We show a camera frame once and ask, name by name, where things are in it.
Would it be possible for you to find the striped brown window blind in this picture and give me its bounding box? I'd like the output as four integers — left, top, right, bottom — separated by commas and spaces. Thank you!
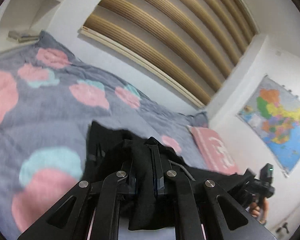
81, 0, 258, 107

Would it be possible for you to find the colourful wall map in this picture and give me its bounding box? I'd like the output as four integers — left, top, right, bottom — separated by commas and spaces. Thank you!
237, 75, 300, 178

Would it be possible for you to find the black hooded jacket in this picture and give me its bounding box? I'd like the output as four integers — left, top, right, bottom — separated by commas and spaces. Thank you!
82, 121, 254, 231

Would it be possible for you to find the white corner bookshelf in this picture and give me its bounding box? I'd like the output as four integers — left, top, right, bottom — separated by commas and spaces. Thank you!
0, 0, 61, 53

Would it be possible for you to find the pink pillow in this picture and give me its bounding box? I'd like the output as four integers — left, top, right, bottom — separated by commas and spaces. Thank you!
188, 126, 239, 175

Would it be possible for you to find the grey floral bed blanket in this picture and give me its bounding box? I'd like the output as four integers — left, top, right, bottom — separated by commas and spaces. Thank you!
0, 32, 207, 239

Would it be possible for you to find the person's right hand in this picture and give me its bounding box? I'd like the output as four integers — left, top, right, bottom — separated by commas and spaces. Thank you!
248, 198, 269, 225

